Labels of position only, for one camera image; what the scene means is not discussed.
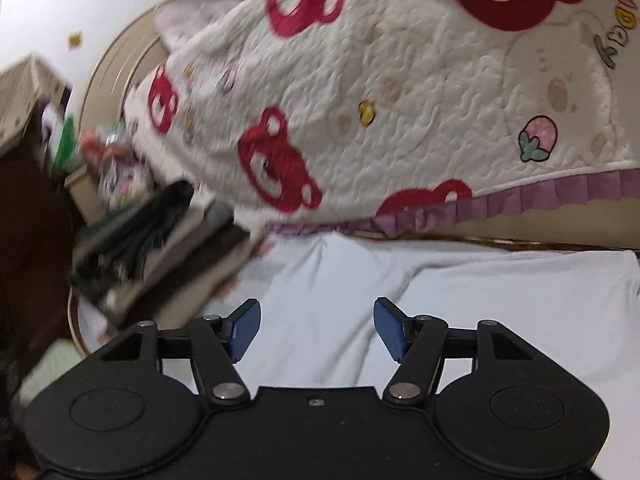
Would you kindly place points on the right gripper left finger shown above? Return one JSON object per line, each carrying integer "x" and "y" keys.
{"x": 219, "y": 343}

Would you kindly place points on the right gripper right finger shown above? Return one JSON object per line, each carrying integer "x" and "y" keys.
{"x": 416, "y": 345}

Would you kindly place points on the white t-shirt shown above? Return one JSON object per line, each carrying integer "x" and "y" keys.
{"x": 317, "y": 295}

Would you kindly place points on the folded dark brown garment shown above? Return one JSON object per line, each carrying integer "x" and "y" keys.
{"x": 224, "y": 251}

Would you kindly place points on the panda cartoon blanket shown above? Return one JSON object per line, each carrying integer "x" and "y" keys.
{"x": 91, "y": 329}

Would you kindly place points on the folded black garment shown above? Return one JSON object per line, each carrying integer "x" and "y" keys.
{"x": 113, "y": 251}

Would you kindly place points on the light green bed sheet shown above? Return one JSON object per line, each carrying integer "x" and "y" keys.
{"x": 60, "y": 357}

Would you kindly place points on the white quilt red bears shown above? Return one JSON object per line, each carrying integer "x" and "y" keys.
{"x": 399, "y": 115}

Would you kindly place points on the bedside clutter items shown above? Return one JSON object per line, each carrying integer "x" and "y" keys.
{"x": 97, "y": 166}

